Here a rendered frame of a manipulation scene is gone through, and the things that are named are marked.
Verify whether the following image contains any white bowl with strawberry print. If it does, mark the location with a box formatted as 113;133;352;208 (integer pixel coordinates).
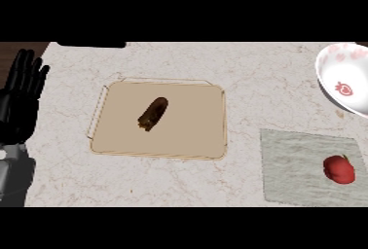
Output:
314;42;368;119

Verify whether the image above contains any grey woven placemat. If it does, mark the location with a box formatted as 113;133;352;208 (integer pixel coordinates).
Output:
259;127;368;208

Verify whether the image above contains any beige wooden cutting board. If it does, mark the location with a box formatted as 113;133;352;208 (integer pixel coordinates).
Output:
85;77;230;161

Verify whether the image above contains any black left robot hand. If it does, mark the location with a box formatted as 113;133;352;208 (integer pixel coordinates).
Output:
0;48;52;146

